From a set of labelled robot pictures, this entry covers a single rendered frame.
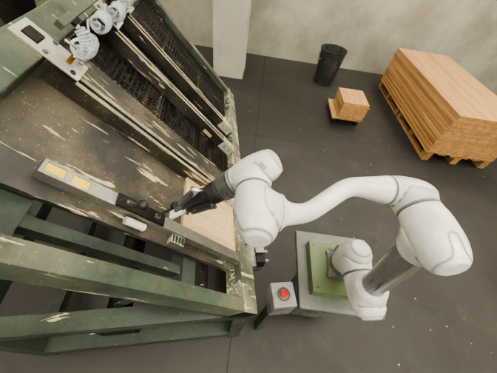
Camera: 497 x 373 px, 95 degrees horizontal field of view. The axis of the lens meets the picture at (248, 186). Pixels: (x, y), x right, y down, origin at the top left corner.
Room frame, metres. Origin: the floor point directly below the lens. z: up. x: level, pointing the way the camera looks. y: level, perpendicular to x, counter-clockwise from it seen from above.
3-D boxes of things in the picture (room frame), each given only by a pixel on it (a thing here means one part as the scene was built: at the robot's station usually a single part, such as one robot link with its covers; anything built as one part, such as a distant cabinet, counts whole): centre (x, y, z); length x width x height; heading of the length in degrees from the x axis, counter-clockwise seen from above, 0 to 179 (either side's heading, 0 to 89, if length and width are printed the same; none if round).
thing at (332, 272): (0.64, -0.65, 0.84); 0.22 x 0.18 x 0.06; 178
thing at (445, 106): (4.21, -3.03, 0.39); 2.46 x 1.04 x 0.78; 2
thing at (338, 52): (5.14, -1.19, 0.33); 0.54 x 0.54 x 0.65
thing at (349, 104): (3.85, -1.44, 0.20); 0.61 x 0.51 x 0.40; 2
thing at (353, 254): (0.61, -0.65, 0.98); 0.18 x 0.16 x 0.22; 9
